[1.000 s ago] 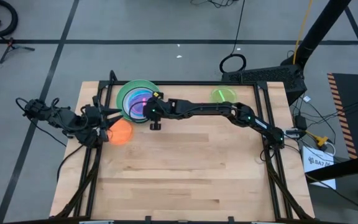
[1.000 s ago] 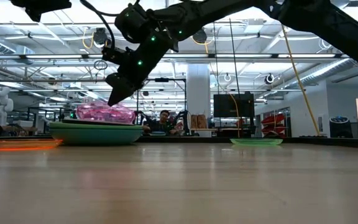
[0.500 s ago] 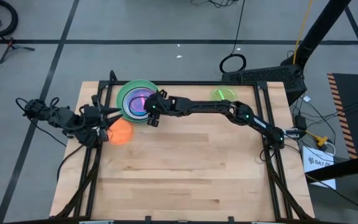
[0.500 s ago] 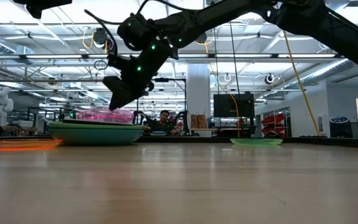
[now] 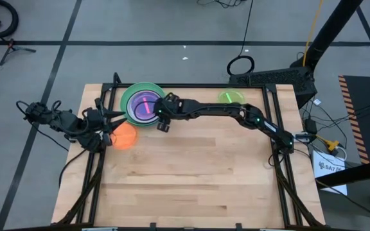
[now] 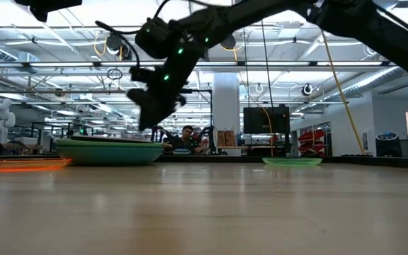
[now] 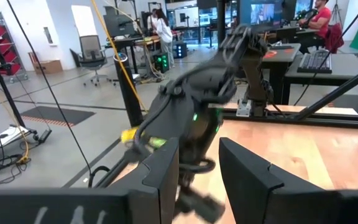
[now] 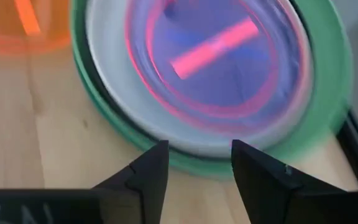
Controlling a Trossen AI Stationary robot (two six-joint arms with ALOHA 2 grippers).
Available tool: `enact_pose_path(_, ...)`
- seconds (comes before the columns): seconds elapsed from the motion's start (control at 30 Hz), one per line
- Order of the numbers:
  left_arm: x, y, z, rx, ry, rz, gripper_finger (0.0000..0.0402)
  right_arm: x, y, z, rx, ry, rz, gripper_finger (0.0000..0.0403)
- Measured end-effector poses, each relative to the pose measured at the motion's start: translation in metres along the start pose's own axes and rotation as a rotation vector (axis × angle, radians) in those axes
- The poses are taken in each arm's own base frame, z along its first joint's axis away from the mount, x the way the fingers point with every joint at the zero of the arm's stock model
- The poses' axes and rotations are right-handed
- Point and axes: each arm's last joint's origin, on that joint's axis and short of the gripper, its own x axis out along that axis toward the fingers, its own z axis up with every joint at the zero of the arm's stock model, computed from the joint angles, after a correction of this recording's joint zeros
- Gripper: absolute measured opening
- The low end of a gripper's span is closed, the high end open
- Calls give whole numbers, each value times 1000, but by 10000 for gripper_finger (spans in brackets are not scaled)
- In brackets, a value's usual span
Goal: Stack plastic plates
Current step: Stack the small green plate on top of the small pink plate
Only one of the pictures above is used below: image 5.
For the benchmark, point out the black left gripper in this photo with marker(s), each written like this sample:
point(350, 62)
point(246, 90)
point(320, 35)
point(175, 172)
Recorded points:
point(96, 120)

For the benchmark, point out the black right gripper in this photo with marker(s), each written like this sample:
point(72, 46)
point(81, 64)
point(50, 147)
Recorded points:
point(170, 109)

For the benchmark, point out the large green plastic plate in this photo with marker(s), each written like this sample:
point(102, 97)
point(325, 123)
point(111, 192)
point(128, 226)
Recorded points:
point(124, 102)

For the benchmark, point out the pink translucent plastic plate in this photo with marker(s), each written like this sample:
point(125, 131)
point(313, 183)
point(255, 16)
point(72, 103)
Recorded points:
point(144, 106)

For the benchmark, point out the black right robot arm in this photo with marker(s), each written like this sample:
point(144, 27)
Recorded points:
point(236, 112)

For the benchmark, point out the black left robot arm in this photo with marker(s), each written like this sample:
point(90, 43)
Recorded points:
point(63, 122)

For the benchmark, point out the yellow-green translucent plastic plate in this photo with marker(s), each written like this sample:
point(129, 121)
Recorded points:
point(231, 96)

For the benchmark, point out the black perforated computer case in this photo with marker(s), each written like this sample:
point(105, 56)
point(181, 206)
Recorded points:
point(275, 80)

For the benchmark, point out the small black floor tripod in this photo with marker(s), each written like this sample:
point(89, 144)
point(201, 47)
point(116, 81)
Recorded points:
point(11, 49)

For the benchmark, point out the white printed paper sign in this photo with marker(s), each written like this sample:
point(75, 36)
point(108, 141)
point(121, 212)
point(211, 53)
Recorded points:
point(329, 168)

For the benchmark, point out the black slanted pole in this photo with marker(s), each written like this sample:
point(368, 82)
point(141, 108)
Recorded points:
point(329, 32)

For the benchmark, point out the hazard-striped black platform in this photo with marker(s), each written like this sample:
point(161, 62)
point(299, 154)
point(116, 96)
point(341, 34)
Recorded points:
point(358, 106)

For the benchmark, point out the black horizontal beam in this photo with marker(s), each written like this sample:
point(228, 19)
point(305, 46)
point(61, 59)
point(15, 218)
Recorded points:
point(355, 171)

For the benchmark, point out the black aluminium table frame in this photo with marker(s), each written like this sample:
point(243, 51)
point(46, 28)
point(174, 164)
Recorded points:
point(204, 85)

